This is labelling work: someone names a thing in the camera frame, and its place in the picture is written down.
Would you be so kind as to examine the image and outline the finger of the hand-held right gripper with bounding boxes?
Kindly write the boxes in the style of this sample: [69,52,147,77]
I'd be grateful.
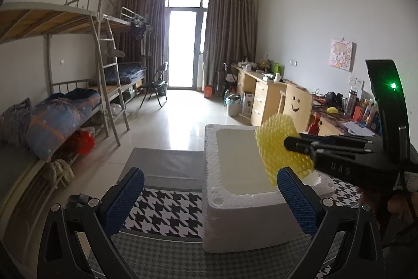
[283,134,375,157]

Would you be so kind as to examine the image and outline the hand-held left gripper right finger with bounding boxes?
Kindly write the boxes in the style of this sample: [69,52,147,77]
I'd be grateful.
[277,167,387,279]

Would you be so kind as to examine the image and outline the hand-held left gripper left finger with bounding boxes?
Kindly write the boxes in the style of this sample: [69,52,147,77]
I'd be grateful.
[37,167,146,279]

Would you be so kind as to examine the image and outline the yellow foam fruit net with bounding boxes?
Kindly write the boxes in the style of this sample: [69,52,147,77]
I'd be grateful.
[255,113,323,187]

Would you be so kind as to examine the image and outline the white foam box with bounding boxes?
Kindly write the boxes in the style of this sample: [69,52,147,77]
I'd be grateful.
[202,124,337,253]

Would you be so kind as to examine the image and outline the person's right hand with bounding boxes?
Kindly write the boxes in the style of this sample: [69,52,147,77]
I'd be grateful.
[358,186,418,234]

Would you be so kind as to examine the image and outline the white papers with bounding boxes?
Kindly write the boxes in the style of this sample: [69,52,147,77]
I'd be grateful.
[341,121,376,137]

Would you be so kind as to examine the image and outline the houndstooth tablecloth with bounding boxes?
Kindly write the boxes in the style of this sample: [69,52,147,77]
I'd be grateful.
[88,147,418,279]

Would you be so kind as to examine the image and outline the wooden chair with smiley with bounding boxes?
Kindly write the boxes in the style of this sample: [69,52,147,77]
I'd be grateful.
[277,83,314,133]

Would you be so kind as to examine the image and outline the row of toiletry bottles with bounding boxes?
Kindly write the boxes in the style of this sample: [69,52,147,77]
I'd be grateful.
[347,87,382,136]

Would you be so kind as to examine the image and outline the black headphones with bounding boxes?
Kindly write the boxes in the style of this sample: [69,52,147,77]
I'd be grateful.
[324,91,344,106]

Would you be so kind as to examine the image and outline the wooden desk with drawers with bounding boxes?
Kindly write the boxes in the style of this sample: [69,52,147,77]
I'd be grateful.
[230,65,288,128]

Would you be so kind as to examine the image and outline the green and white box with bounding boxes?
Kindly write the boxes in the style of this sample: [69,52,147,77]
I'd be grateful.
[242,92,254,118]

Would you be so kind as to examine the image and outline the beige cloth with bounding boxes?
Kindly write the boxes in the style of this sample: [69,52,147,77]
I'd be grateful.
[49,159,75,187]

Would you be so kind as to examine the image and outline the red plastic bag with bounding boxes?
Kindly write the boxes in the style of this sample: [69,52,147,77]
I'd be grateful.
[69,130,96,156]

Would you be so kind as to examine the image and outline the white bucket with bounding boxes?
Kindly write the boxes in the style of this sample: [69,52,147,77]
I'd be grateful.
[227,94,242,117]

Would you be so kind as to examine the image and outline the black bag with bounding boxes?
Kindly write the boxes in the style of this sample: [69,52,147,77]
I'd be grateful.
[217,63,237,97]

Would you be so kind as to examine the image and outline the blue plaid quilt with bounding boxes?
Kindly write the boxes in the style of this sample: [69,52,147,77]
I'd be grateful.
[26,88,102,162]

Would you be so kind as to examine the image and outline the black folding chair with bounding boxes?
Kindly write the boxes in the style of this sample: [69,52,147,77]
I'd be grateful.
[140,62,170,109]

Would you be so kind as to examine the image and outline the blue bedding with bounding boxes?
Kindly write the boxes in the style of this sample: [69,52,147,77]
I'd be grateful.
[114,62,148,84]

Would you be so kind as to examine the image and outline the grey patterned bag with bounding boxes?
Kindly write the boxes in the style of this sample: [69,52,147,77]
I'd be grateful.
[0,98,34,147]

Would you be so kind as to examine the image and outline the brown curtain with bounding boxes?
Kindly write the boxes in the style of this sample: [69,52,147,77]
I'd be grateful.
[118,0,169,93]
[202,0,257,93]

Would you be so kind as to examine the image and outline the glass balcony door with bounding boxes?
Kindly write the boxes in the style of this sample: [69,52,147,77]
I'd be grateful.
[166,0,210,92]

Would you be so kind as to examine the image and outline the dark hanging clothes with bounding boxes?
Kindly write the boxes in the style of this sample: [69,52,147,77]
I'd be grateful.
[129,21,153,56]

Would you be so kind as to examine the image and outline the metal bunk bed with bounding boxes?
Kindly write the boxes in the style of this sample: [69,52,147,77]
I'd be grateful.
[0,0,131,234]
[98,6,154,110]

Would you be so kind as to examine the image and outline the double wall socket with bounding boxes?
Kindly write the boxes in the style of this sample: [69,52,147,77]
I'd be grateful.
[348,75,365,89]

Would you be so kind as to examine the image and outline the pink wall poster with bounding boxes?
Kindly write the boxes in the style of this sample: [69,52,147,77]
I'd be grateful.
[329,38,355,72]

